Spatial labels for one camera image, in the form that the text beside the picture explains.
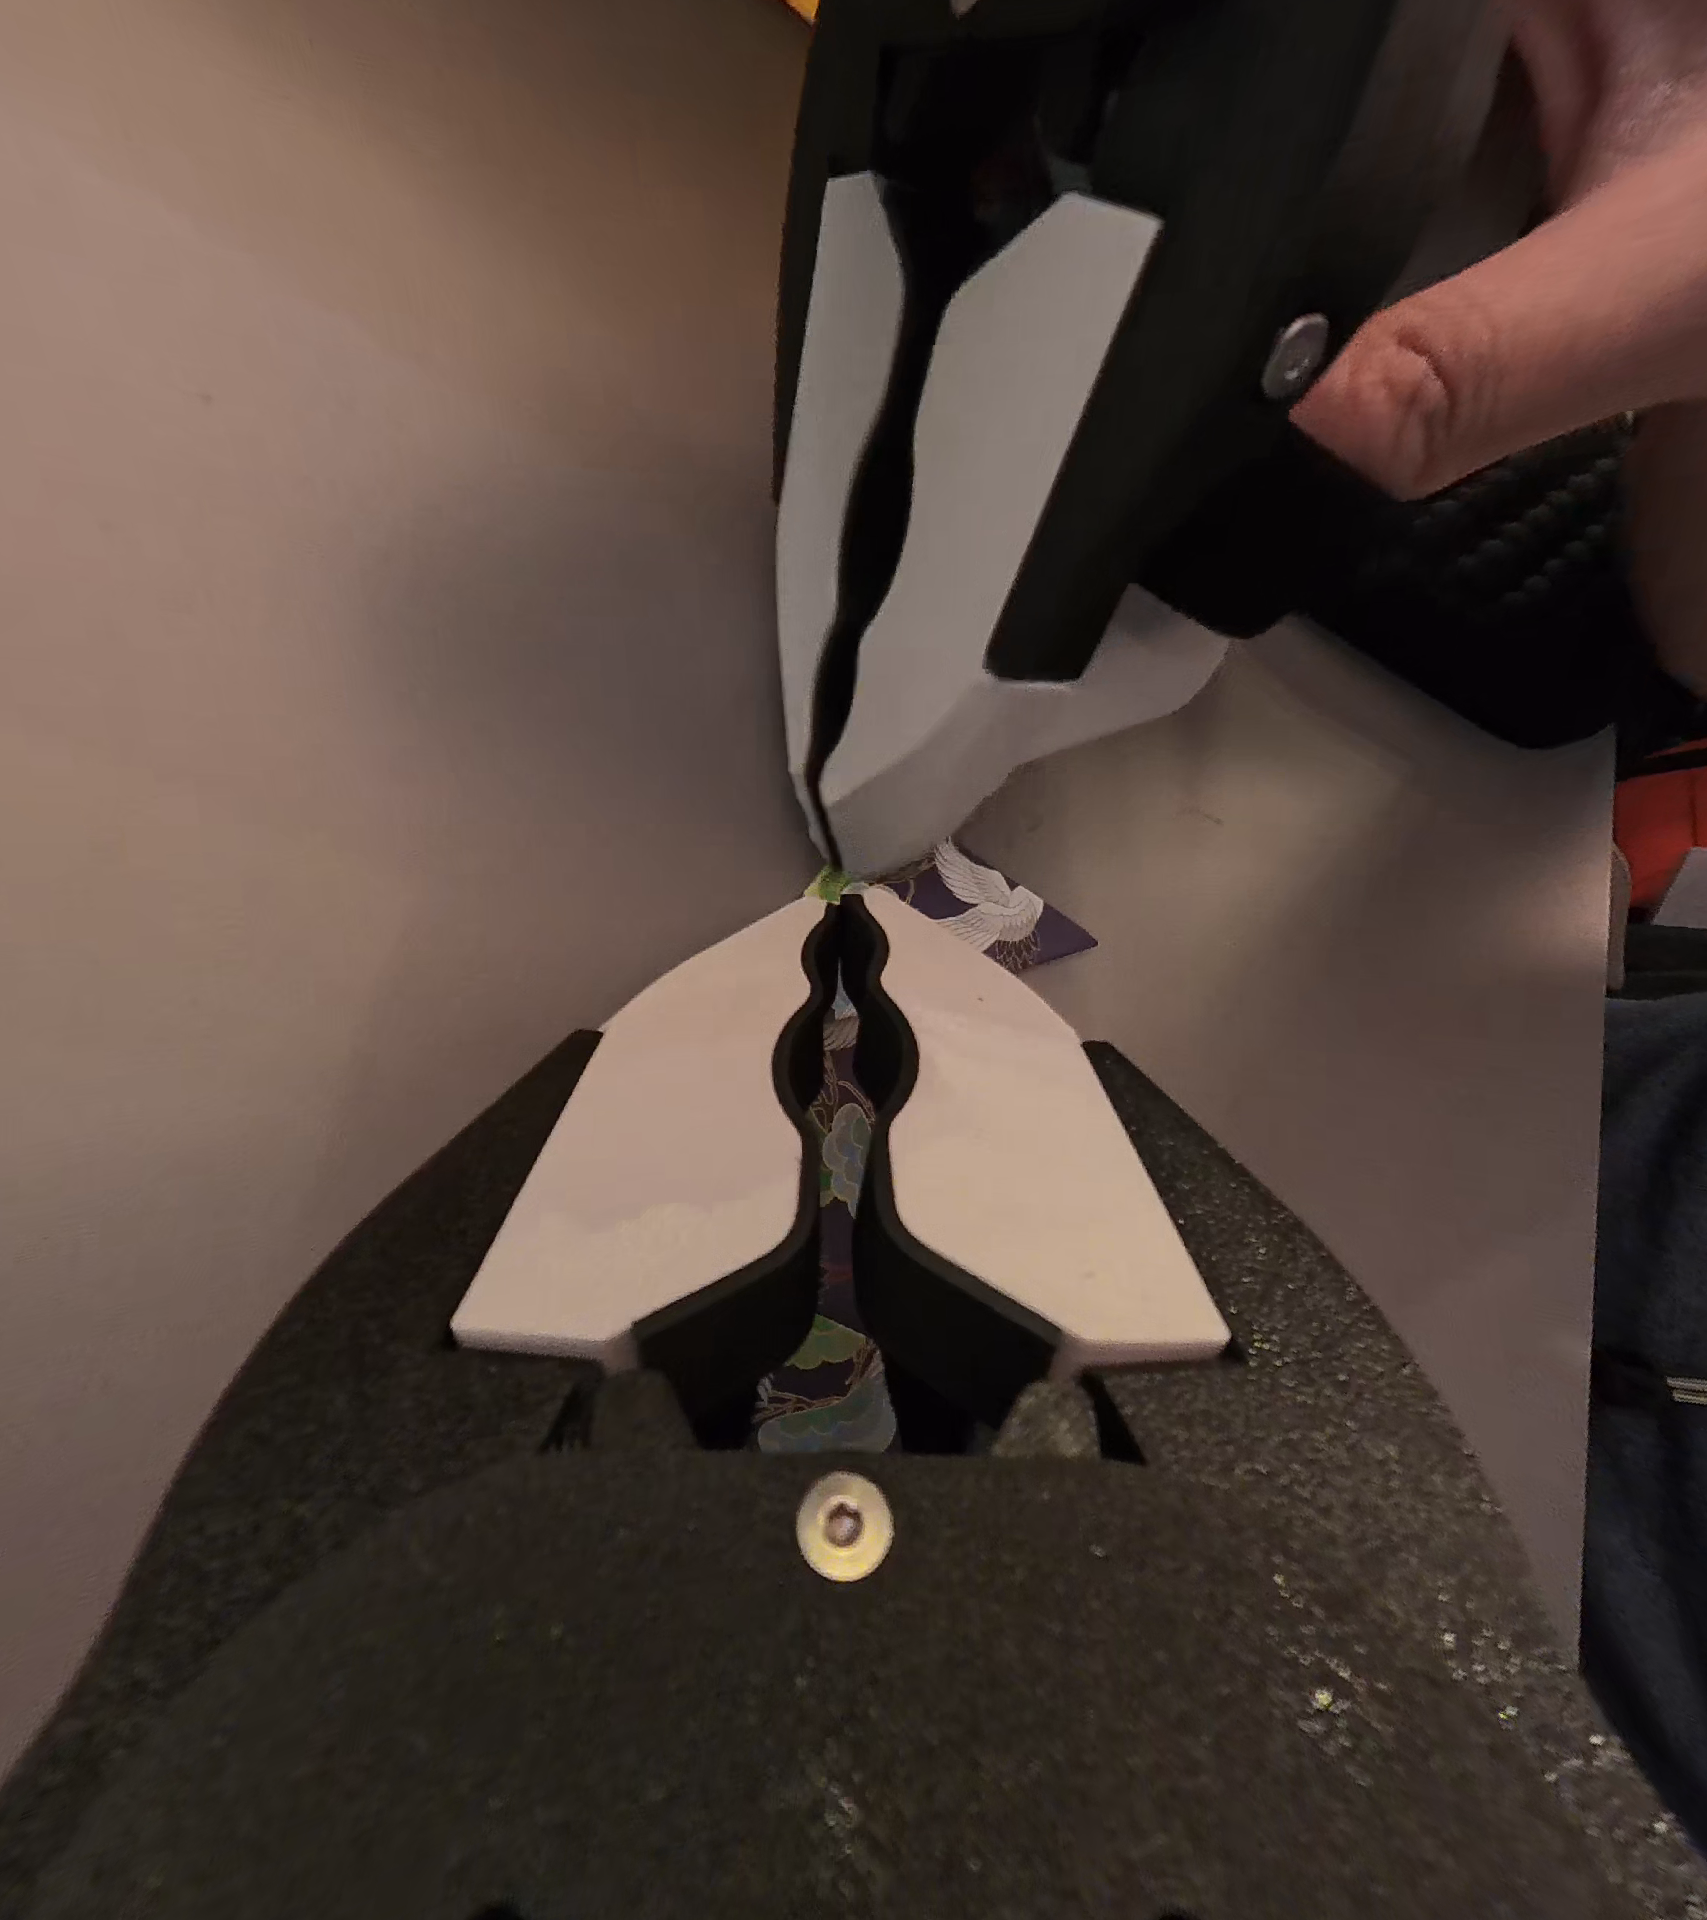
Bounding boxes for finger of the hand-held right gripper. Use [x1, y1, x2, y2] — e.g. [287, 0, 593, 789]
[774, 169, 914, 874]
[816, 191, 1231, 880]

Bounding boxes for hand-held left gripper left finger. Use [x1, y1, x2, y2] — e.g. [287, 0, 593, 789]
[452, 897, 847, 1449]

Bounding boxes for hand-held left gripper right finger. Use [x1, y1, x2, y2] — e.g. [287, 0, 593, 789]
[849, 891, 1234, 1449]

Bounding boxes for crane and cloud patterned paper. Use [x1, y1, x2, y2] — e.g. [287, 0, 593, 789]
[753, 839, 1099, 1456]

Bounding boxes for person's right hand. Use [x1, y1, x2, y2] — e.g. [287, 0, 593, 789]
[1289, 0, 1707, 723]

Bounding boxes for dark blue trousers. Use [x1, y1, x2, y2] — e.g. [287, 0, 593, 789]
[1580, 927, 1707, 1920]

